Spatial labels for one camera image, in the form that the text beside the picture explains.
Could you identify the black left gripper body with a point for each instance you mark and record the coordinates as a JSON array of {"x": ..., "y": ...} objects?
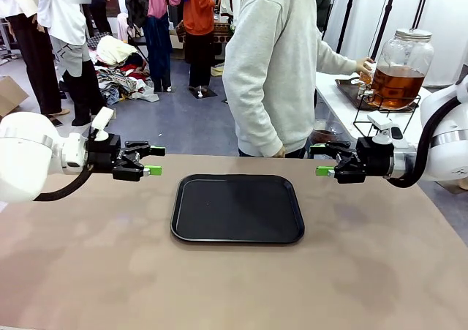
[{"x": 104, "y": 154}]

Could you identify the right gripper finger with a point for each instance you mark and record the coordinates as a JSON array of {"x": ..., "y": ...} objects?
[
  {"x": 340, "y": 148},
  {"x": 351, "y": 172}
]

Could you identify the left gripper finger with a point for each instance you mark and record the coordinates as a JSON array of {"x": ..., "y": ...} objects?
[
  {"x": 144, "y": 148},
  {"x": 128, "y": 172}
]

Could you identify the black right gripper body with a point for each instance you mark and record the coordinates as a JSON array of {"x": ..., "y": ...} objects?
[{"x": 376, "y": 160}]

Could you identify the person's right forearm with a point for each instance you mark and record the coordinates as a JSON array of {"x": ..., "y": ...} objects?
[{"x": 263, "y": 125}]

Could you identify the person's left forearm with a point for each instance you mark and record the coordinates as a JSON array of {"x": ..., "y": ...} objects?
[{"x": 336, "y": 61}]

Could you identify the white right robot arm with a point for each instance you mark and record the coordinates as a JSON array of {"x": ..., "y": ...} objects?
[{"x": 448, "y": 143}]

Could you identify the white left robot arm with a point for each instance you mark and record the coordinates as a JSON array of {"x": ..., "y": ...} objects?
[{"x": 25, "y": 158}]

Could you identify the person's right hand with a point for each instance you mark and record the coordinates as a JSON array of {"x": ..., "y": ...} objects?
[{"x": 279, "y": 152}]

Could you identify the person's left hand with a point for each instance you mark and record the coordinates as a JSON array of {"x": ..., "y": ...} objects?
[{"x": 365, "y": 66}]

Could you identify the brown bowl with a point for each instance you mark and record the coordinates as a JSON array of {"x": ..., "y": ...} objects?
[{"x": 325, "y": 134}]

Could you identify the white side table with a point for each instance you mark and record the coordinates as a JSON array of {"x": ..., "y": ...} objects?
[{"x": 336, "y": 103}]

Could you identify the brown serving tray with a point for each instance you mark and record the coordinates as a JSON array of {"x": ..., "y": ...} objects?
[{"x": 347, "y": 90}]

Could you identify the pile of clothes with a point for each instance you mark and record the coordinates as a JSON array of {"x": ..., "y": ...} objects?
[{"x": 117, "y": 70}]

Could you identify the glass tea dispenser jar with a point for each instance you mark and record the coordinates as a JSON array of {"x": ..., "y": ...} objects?
[{"x": 402, "y": 74}]

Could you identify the person in grey sweatshirt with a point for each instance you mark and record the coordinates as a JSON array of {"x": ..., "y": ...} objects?
[{"x": 270, "y": 70}]

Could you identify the cardboard box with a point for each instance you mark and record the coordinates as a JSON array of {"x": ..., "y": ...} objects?
[{"x": 11, "y": 94}]

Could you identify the black plastic tray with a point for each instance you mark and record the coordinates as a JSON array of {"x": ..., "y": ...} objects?
[{"x": 237, "y": 209}]

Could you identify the figure in pink top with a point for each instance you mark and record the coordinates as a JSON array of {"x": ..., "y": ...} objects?
[{"x": 161, "y": 33}]

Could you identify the figure in black trousers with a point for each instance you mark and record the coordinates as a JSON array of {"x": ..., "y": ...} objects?
[{"x": 33, "y": 52}]

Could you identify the black stand leg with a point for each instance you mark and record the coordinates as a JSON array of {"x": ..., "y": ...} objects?
[
  {"x": 345, "y": 19},
  {"x": 421, "y": 4},
  {"x": 384, "y": 19}
]

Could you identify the figure in orange top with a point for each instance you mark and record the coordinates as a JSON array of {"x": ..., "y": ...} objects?
[{"x": 199, "y": 22}]

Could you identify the figure in white shirt shorts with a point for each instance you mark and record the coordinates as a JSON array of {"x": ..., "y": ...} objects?
[{"x": 66, "y": 22}]

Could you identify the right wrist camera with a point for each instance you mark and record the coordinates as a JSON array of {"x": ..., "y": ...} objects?
[{"x": 387, "y": 129}]

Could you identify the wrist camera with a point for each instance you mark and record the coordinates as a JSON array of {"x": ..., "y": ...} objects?
[
  {"x": 387, "y": 129},
  {"x": 101, "y": 119}
]

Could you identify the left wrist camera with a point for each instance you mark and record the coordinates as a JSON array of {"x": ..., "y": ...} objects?
[{"x": 101, "y": 119}]

